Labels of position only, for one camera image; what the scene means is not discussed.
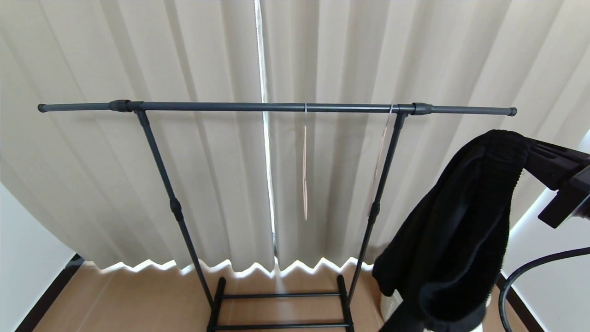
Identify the pink clothes hanger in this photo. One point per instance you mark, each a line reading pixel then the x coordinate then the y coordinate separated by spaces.
pixel 304 184
pixel 380 152

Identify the beige curtain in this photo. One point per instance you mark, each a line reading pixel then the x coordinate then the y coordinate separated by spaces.
pixel 184 69

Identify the black clothes rack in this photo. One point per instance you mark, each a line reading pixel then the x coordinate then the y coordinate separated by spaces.
pixel 276 107

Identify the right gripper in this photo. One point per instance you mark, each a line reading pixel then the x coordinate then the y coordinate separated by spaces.
pixel 569 203

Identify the white laundry basket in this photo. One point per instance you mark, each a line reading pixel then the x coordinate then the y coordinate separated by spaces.
pixel 389 306

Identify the black shorts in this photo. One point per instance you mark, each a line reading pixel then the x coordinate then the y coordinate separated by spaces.
pixel 451 230

